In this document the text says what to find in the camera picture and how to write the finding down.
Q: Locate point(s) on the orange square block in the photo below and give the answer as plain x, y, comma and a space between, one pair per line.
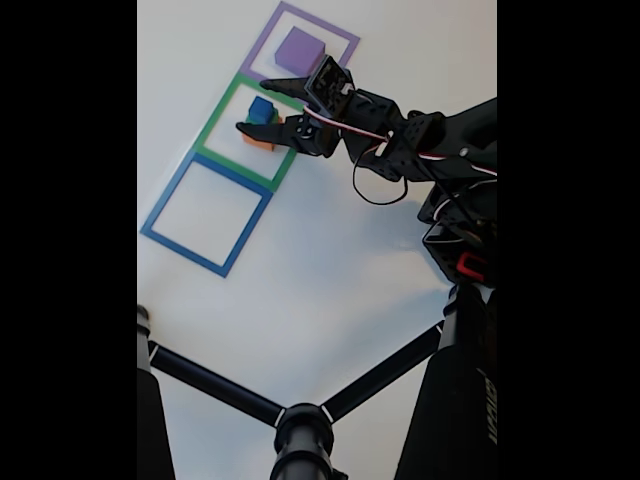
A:
257, 142

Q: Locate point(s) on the green square block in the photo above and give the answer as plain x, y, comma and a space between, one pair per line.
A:
274, 119

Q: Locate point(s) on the small blue cube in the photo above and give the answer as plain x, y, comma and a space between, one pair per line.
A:
261, 109

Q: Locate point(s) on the purple square block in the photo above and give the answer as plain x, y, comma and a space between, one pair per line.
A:
300, 50

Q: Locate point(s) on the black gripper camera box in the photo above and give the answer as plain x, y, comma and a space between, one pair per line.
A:
330, 90

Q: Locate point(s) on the green square frame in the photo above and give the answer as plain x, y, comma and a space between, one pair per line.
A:
212, 125

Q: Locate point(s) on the purple square frame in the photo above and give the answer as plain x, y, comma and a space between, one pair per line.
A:
345, 40

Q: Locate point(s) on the blue square frame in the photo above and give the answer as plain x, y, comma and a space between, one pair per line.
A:
200, 255

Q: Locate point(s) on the black camera tripod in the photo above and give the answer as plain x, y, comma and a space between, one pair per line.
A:
450, 400

